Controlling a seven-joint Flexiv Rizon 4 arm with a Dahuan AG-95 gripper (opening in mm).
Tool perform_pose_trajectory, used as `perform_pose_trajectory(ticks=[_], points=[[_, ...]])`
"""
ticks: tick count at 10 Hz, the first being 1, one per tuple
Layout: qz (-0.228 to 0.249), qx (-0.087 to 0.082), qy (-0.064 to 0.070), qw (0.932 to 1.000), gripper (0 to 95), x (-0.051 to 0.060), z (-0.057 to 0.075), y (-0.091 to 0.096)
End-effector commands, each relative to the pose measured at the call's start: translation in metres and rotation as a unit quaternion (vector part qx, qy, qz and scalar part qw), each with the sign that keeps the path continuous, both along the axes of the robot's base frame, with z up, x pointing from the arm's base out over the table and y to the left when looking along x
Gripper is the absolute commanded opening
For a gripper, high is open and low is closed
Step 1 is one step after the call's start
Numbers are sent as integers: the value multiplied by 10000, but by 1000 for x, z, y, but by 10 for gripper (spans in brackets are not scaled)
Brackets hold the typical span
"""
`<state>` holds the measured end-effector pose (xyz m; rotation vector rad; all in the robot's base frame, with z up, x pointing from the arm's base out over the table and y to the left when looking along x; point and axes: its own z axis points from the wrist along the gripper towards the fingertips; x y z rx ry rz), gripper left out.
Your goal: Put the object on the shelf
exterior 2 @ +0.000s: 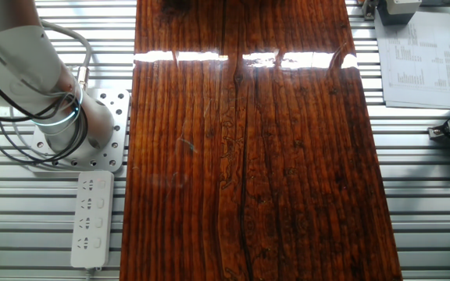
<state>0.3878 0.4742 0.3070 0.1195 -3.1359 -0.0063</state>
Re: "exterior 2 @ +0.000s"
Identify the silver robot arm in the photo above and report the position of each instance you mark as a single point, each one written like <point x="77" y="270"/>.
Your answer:
<point x="18" y="66"/>

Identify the brown wood grain board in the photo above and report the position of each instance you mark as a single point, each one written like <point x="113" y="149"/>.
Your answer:
<point x="256" y="175"/>

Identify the white power strip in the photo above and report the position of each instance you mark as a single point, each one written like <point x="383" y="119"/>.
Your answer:
<point x="92" y="218"/>

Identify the printed paper sheet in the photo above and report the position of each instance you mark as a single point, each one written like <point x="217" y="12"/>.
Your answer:
<point x="420" y="62"/>

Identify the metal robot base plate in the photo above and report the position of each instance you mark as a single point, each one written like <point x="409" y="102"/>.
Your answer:
<point x="117" y="129"/>

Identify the silver camera with ribbed housing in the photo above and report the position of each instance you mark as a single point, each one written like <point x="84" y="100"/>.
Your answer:
<point x="398" y="9"/>

